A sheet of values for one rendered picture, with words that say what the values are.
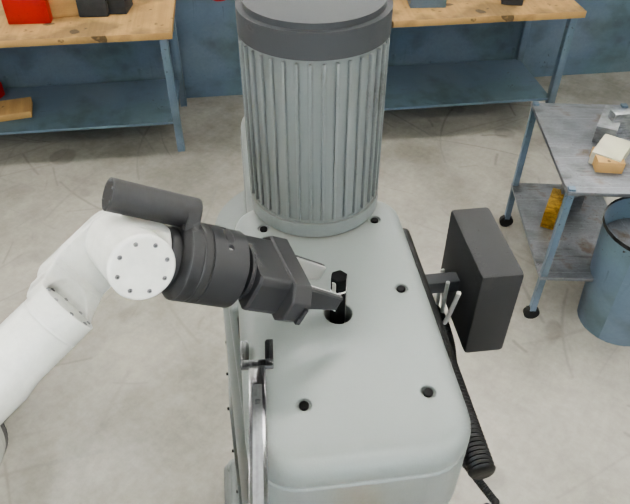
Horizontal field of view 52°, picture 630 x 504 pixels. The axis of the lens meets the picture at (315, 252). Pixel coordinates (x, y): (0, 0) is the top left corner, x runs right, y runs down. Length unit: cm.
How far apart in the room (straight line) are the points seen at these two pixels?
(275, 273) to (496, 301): 59
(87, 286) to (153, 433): 236
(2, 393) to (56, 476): 240
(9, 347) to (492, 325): 87
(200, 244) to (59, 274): 14
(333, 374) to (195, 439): 225
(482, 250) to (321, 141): 47
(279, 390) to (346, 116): 35
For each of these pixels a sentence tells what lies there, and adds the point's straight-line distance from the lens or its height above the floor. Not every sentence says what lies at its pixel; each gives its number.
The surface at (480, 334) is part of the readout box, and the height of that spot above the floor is 157.
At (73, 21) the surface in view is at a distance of 460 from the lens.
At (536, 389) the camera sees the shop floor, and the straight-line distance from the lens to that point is 327.
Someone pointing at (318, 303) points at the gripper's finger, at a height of 196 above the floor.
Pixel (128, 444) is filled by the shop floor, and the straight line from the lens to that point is 305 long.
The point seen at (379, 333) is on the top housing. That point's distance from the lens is 82.
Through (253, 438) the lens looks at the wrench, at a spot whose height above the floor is 190.
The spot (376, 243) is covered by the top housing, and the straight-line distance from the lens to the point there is 94.
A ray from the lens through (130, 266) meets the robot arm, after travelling 62.
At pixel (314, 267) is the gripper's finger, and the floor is 196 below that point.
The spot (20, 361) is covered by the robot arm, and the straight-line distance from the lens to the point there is 66.
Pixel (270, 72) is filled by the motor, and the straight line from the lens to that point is 82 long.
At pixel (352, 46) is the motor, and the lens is 80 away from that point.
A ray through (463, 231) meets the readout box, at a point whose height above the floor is 172.
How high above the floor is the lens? 251
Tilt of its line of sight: 42 degrees down
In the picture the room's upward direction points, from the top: straight up
